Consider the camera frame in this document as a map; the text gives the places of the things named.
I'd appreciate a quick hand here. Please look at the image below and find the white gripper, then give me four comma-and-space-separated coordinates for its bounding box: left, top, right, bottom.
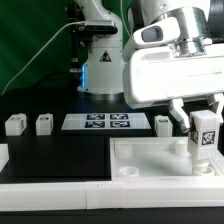
123, 44, 224, 133

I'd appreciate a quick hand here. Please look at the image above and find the white square tabletop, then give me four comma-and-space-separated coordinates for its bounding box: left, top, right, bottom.
109, 136, 224, 183

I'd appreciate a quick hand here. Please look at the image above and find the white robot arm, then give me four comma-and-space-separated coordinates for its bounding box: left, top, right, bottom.
75, 0, 224, 132

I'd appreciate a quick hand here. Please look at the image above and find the white marker sheet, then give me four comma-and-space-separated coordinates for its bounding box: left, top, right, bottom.
62, 113, 151, 131

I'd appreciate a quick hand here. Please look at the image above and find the white front fence bar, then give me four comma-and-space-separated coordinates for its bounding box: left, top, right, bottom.
0, 179, 224, 212

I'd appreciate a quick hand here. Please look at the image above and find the white fence bar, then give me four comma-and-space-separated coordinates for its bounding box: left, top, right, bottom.
0, 144, 9, 172
0, 179, 224, 212

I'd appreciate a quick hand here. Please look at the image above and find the white left fence bar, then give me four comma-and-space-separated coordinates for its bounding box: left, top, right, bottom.
0, 144, 9, 172

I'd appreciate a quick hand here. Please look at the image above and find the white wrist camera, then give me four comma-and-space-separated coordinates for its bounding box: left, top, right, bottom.
122, 16, 181, 61

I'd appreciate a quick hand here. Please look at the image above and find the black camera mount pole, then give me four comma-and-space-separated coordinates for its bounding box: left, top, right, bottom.
66, 3, 89, 75

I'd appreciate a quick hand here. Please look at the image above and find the white cable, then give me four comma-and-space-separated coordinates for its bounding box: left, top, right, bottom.
0, 21, 86, 96

